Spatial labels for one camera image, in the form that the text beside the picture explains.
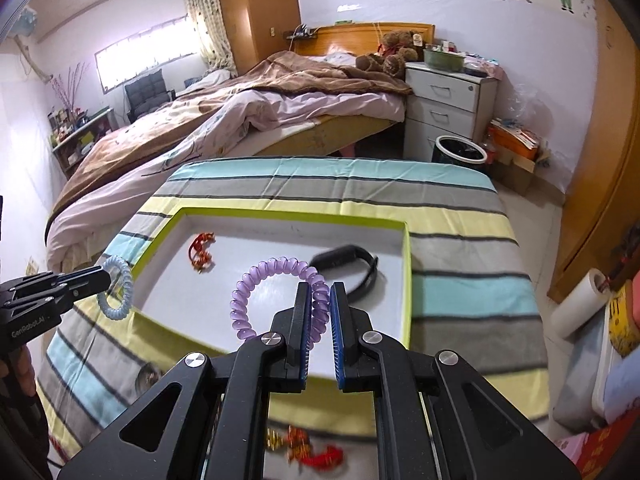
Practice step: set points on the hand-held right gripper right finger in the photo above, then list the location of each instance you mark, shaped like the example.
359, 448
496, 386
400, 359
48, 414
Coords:
338, 340

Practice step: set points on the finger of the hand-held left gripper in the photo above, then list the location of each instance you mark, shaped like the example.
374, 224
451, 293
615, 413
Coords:
85, 274
90, 287

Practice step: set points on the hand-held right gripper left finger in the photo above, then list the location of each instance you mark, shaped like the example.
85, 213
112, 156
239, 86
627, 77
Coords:
299, 340

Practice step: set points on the green cardboard box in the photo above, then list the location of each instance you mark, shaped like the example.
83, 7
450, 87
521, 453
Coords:
280, 240

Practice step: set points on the person's left forearm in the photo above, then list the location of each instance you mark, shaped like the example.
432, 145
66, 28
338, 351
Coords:
20, 440

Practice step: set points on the person's left hand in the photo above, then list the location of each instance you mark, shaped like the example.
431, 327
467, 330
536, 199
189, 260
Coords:
25, 375

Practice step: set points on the black wristband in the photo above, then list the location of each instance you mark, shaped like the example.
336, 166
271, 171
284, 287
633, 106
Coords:
368, 272

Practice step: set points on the small red knot ornament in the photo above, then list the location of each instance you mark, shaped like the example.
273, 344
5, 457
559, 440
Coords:
200, 255

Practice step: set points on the striped cloth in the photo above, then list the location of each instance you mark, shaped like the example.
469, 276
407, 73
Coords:
450, 285

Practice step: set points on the cluttered shelf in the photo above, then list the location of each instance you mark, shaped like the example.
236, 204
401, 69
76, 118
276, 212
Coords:
80, 140

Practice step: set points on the dried branches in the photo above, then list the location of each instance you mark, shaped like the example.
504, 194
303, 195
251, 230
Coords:
70, 90

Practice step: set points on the black chair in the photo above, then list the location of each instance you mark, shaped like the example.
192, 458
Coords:
147, 90

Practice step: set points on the black trash bin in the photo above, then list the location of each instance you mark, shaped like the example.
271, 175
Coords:
457, 152

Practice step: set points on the window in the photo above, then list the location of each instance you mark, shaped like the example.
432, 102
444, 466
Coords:
145, 55

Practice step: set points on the pink duvet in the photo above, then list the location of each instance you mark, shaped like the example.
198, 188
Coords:
280, 110

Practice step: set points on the paper towel roll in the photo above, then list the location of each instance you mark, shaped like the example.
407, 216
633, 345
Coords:
577, 305

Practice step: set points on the cardboard box with books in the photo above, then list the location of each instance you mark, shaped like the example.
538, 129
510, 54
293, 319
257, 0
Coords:
520, 170

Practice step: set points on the white drawer nightstand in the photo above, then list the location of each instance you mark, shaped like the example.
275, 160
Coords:
440, 110

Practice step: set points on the brown blanket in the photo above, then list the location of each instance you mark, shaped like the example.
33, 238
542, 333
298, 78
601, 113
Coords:
300, 72

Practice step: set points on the floral curtain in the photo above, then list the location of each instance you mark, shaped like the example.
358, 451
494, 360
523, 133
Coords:
207, 25

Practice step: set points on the red box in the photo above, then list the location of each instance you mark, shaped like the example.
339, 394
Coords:
595, 452

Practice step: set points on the brown teddy bear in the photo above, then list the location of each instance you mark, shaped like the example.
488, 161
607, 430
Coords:
395, 60

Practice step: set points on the yellow bag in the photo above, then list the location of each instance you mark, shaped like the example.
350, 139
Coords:
625, 320

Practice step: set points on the green basin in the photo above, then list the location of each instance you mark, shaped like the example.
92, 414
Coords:
442, 60

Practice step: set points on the wooden bed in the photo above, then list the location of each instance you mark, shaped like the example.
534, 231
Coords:
360, 35

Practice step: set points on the wooden door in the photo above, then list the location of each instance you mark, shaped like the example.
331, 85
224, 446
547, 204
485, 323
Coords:
600, 160

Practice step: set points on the wooden wardrobe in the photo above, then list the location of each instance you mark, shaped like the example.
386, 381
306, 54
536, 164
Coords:
270, 10

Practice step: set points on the wall fan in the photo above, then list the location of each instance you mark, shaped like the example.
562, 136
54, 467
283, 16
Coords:
25, 22

